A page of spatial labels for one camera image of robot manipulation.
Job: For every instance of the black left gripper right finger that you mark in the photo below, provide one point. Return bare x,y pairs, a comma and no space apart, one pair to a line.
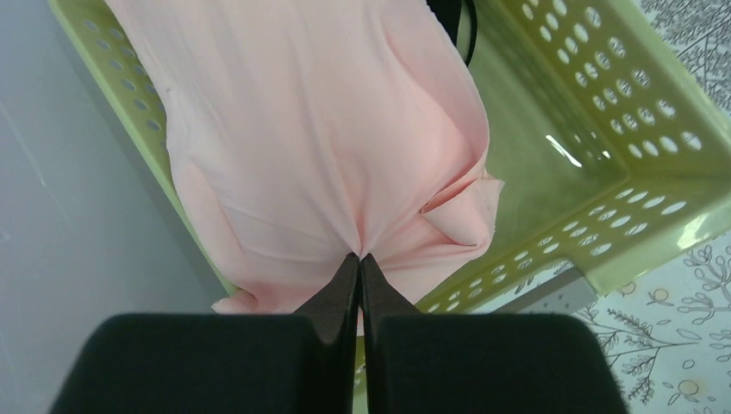
494,363

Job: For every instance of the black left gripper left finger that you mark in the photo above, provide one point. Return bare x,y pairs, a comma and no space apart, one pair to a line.
195,363

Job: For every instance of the pink bra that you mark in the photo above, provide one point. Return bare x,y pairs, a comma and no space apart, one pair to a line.
300,132

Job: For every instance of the black bra in basket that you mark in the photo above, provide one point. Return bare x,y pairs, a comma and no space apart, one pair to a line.
448,13

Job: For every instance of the floral tablecloth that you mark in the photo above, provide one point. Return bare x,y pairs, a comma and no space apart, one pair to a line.
674,331

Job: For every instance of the pale green plastic basket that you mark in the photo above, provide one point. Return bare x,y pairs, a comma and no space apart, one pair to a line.
362,188

